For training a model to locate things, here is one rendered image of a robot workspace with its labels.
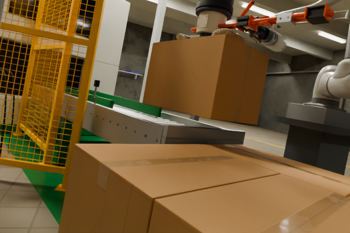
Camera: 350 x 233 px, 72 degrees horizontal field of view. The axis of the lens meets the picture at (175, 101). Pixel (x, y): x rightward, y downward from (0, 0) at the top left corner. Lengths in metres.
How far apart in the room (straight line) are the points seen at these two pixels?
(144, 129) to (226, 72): 0.50
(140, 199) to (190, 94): 0.80
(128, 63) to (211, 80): 11.26
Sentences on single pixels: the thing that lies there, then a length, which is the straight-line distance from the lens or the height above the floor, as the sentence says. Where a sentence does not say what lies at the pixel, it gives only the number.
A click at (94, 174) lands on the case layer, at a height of 0.50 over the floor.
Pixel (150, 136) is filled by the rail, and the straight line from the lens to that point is 1.21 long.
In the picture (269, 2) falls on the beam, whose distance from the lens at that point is 7.39.
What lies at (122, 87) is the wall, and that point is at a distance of 12.28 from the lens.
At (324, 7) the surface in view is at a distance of 1.23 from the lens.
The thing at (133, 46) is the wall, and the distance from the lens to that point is 12.48.
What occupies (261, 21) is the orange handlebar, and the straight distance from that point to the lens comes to 1.35.
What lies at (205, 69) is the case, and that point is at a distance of 1.20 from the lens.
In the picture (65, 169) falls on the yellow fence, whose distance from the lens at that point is 1.82.
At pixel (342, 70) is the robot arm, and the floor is 1.06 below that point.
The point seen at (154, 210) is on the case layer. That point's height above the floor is 0.52.
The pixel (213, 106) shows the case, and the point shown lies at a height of 0.74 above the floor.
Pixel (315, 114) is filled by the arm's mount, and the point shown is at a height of 0.80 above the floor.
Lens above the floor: 0.74
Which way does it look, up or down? 1 degrees down
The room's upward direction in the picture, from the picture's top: 11 degrees clockwise
